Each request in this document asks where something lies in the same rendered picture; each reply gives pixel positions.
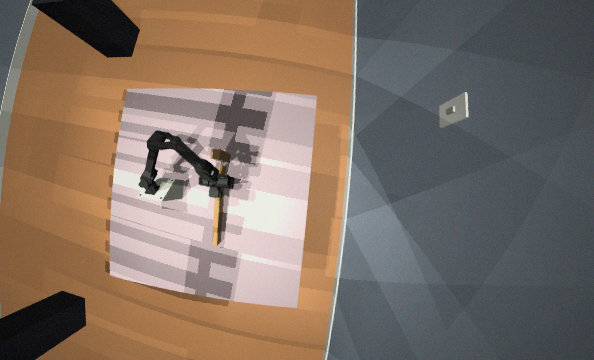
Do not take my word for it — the brown wooden board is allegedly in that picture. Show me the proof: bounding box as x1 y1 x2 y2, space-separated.
212 162 226 246

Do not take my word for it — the wooden post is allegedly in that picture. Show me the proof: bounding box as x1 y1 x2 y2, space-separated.
210 148 231 163

